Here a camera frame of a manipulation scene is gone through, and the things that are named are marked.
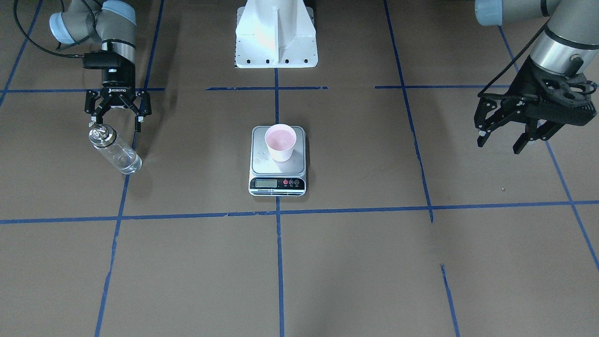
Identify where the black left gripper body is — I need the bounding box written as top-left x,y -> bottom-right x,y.
508,55 -> 597,126

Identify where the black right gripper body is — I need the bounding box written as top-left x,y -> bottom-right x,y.
101,68 -> 136,111

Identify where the clear glass sauce bottle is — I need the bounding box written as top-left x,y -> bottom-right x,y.
88,123 -> 143,175

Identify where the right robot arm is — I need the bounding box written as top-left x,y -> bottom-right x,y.
49,0 -> 152,132

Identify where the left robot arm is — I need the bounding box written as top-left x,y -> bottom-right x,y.
474,0 -> 599,154

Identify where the silver digital kitchen scale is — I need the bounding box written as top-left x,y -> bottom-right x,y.
248,125 -> 307,197

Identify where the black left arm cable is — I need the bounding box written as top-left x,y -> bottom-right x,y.
477,19 -> 551,98

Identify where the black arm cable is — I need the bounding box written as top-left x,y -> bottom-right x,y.
13,0 -> 86,59
477,19 -> 551,98

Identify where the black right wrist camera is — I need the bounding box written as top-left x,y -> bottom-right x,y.
82,51 -> 128,70

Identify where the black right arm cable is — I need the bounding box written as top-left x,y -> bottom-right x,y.
13,0 -> 86,59

